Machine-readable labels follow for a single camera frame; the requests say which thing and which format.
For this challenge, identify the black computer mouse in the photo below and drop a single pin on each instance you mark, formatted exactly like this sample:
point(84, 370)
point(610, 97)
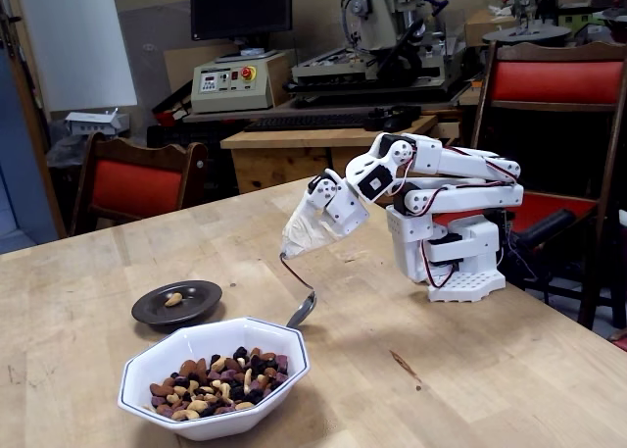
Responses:
point(397, 119)

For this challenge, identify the white small box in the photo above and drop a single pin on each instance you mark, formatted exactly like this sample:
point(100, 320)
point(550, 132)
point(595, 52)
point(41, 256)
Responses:
point(93, 122)

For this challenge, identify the bent metal spoon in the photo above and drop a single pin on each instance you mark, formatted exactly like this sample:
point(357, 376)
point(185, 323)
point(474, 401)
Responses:
point(303, 311)

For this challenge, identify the brown cardboard sheet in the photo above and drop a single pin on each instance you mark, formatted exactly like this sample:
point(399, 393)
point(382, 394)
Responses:
point(147, 51)

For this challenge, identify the single cashew nut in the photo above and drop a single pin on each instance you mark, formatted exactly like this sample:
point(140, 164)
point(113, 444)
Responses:
point(174, 300)

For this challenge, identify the small wooden red-cushion chair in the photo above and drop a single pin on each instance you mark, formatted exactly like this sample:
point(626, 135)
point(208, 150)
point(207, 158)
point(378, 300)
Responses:
point(137, 188)

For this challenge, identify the beige masking tape wrap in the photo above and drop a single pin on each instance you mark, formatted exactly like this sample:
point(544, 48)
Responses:
point(306, 232)

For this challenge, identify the large wooden red-cushion chair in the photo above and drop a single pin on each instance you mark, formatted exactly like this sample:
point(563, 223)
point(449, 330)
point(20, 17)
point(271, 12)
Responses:
point(553, 80)

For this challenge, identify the mixed nuts and dried fruit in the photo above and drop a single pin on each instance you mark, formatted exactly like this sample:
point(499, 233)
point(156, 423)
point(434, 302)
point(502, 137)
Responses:
point(215, 389)

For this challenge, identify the white octagonal bowl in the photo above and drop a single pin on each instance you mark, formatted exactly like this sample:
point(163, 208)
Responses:
point(206, 335)

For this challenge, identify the black computer monitor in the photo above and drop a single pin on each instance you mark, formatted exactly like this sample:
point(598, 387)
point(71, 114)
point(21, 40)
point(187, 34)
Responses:
point(240, 7)

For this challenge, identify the black keyboard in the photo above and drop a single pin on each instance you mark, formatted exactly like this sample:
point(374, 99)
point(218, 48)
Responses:
point(308, 122)

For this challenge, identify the white board panel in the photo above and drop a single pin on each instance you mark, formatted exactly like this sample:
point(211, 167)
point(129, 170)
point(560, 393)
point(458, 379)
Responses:
point(73, 41)

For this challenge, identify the white robot arm with base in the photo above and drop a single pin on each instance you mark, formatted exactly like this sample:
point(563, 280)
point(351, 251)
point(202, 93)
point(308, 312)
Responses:
point(465, 198)

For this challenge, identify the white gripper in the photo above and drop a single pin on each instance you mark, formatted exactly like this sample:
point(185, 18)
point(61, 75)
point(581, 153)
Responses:
point(343, 213)

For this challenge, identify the beige control box red button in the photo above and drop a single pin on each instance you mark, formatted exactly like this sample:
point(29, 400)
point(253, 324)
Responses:
point(230, 83)

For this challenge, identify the wooden workbench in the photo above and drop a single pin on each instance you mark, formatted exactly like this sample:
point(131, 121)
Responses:
point(274, 164)

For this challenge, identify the brown cardboard box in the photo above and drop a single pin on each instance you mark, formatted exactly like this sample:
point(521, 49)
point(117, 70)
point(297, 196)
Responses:
point(482, 26)

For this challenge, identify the black round disc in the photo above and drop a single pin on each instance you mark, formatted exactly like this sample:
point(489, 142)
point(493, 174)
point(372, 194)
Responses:
point(526, 34)

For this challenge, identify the dark circuit board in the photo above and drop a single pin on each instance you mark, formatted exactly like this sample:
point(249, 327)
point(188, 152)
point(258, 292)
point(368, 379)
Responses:
point(508, 221)

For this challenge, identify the beige milling machine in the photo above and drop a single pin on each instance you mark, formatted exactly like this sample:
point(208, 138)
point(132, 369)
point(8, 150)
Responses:
point(377, 16)

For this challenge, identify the dark brown saucer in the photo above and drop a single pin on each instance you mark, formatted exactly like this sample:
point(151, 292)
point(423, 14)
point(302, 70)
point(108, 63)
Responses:
point(196, 296)

